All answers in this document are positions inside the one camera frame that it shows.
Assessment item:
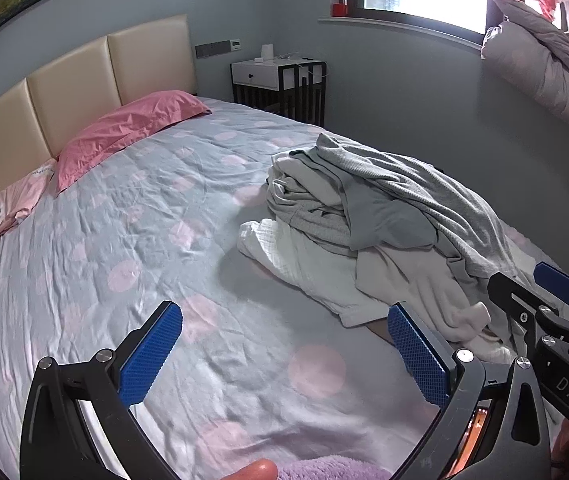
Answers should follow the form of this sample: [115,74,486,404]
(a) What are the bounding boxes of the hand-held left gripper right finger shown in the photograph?
[387,301,553,480]

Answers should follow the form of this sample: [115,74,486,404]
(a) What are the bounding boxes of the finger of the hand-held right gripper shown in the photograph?
[533,261,569,313]
[487,271,569,356]

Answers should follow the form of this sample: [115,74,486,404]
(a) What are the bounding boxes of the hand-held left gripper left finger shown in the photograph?
[19,300,184,480]

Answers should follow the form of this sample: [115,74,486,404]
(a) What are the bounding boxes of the grey ribbed shirt black sleeves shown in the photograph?
[315,132,520,281]

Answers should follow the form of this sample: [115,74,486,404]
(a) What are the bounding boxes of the person's left hand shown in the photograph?
[224,459,279,480]

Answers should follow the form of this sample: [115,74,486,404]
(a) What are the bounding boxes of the beige fleece garment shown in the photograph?
[356,245,518,367]

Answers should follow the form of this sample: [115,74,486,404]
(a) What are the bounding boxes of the bed with dotted grey sheet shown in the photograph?
[0,95,569,480]

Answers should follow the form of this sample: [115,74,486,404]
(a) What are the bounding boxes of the person's purple fleece garment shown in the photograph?
[274,454,393,480]

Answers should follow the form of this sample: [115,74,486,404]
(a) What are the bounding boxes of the grey-blue garment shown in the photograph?
[342,192,438,253]

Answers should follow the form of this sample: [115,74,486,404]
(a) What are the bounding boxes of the white garment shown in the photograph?
[237,217,390,329]

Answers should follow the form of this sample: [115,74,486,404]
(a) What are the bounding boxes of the light grey garment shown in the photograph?
[266,149,353,243]

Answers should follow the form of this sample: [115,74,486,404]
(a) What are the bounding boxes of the light pink pillow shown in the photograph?
[0,158,60,281]

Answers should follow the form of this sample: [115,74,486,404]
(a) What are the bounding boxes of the grey hanging duvet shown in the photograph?
[479,0,569,141]

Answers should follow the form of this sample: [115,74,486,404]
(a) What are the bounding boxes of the dark pink pillow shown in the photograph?
[57,90,212,193]

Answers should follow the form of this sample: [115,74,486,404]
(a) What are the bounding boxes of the beige padded headboard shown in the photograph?
[0,14,200,221]

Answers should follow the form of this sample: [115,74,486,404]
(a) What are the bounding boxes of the white windowsill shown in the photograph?
[319,16,485,51]

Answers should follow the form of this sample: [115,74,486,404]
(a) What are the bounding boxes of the black and white nightstand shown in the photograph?
[230,57,328,128]

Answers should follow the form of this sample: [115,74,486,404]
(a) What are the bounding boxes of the grey wall switch panel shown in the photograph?
[195,40,232,58]

